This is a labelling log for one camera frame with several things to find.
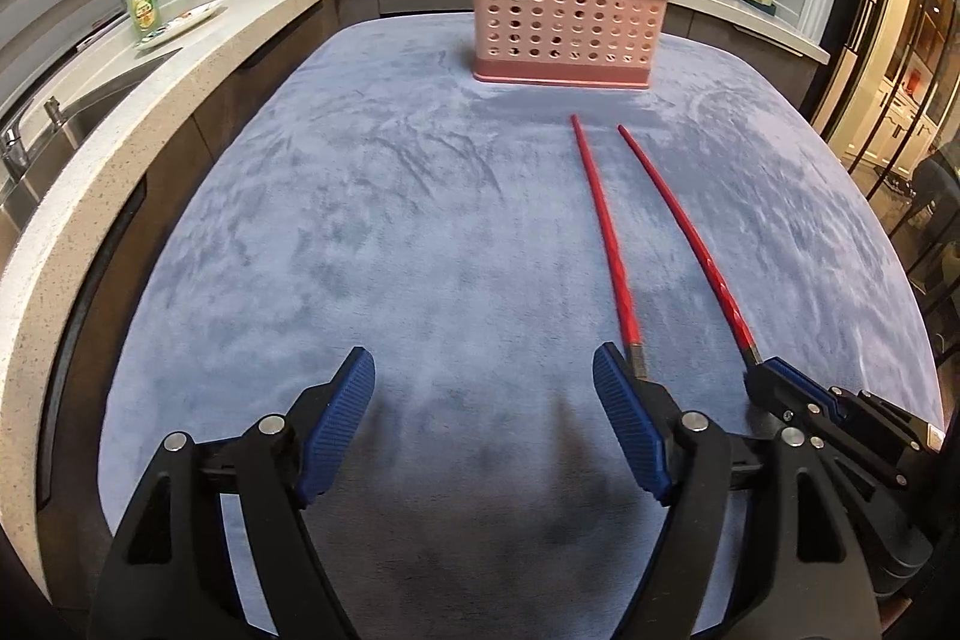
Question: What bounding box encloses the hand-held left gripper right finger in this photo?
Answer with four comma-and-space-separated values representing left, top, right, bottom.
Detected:
592, 344, 890, 640

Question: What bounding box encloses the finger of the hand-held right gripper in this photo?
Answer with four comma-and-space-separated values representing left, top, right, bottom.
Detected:
742, 362, 835, 451
763, 356, 850, 417

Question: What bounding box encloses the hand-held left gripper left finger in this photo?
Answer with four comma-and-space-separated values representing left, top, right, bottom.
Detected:
86, 347, 376, 640

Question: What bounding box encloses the bright red chopstick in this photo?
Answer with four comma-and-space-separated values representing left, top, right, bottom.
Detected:
570, 113, 648, 380
616, 123, 764, 366

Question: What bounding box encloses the pink perforated utensil holder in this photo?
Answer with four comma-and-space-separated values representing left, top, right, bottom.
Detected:
471, 0, 670, 90

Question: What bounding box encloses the blue-grey plush blanket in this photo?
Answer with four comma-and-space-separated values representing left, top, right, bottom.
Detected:
97, 14, 946, 640

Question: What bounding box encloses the glass sliding door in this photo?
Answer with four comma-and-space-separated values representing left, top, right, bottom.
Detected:
810, 0, 960, 386

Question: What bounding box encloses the white speckled kitchen counter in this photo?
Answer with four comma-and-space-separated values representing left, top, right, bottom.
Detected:
0, 0, 830, 611

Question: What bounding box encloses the stainless steel sink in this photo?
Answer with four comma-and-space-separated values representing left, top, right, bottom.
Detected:
0, 47, 181, 229

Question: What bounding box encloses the sink soap dispenser pump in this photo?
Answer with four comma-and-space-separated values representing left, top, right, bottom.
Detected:
43, 96, 80, 150

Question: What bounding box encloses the chrome faucet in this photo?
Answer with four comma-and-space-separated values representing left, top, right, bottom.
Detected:
0, 107, 35, 185

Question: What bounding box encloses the white patterned plate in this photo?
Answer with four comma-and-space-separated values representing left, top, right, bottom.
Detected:
135, 0, 227, 52

